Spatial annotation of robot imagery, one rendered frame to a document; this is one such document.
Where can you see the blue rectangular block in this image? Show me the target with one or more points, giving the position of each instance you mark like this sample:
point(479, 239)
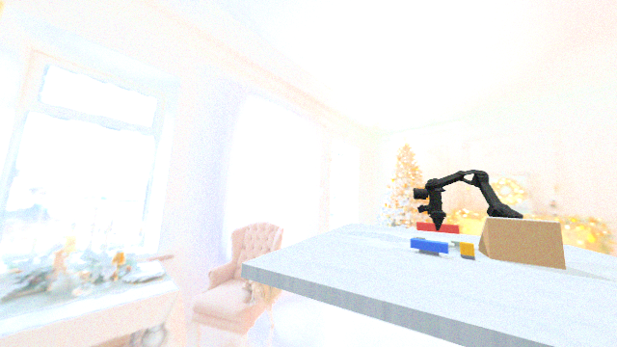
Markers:
point(429, 245)

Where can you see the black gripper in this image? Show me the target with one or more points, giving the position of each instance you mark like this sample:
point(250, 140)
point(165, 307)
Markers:
point(437, 215)

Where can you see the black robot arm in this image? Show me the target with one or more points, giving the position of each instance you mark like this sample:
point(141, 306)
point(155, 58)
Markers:
point(481, 179)

